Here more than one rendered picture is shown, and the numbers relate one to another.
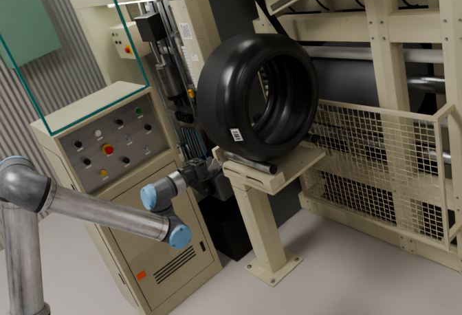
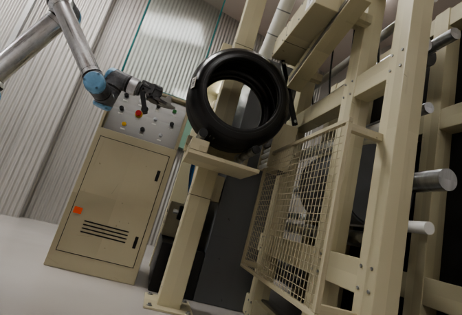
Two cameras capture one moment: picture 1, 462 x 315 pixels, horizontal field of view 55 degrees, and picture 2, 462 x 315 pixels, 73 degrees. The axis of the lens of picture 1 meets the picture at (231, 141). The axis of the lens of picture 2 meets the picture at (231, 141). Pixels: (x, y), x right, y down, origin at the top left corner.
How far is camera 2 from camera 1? 1.66 m
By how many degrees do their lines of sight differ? 46
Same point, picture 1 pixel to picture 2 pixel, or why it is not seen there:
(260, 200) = (196, 214)
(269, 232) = (183, 254)
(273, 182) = (196, 142)
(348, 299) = not seen: outside the picture
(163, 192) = (119, 74)
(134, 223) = (79, 47)
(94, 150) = (131, 108)
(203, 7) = not seen: hidden behind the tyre
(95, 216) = (67, 25)
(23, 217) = (45, 21)
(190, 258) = (118, 240)
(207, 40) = not seen: hidden behind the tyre
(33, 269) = (17, 49)
